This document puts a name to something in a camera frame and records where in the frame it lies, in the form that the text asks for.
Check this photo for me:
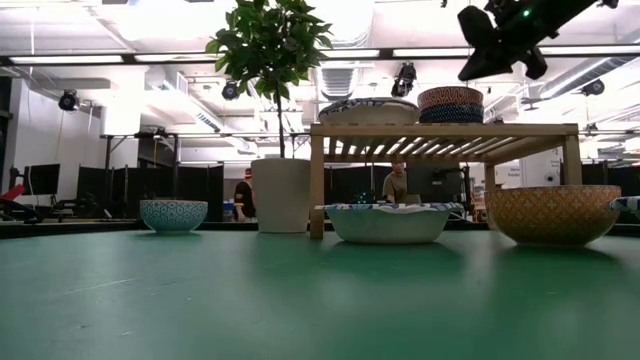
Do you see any green leafy plant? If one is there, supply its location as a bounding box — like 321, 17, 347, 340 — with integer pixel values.
204, 0, 334, 160

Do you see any black computer monitor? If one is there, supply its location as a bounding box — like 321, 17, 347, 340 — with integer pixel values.
405, 162, 467, 204
22, 163, 61, 197

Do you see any wooden slatted shelf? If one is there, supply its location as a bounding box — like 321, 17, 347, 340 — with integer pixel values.
308, 122, 584, 240

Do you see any silver air duct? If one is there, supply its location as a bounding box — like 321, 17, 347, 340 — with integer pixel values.
538, 55, 640, 100

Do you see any black partition screen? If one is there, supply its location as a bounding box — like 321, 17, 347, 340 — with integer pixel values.
77, 163, 225, 222

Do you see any dark blue patterned bowl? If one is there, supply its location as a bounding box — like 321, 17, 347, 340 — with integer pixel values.
418, 102, 485, 125

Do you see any green table mat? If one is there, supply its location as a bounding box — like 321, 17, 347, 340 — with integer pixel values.
0, 229, 640, 360

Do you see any red object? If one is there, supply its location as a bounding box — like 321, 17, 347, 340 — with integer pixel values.
0, 183, 26, 202

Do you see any person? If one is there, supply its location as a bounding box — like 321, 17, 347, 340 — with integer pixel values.
233, 167, 258, 223
382, 159, 422, 205

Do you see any red patterned ceramic bowl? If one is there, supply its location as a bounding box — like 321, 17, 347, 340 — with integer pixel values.
417, 86, 485, 110

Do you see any teal patterned ceramic bowl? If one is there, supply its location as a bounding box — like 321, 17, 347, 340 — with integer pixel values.
139, 199, 209, 234

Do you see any white plant pot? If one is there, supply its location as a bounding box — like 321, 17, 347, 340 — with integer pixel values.
250, 158, 312, 235

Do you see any orange patterned ceramic bowl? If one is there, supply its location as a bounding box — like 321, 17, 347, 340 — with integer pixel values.
483, 184, 623, 248

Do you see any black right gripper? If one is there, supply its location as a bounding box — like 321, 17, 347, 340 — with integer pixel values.
457, 0, 559, 83

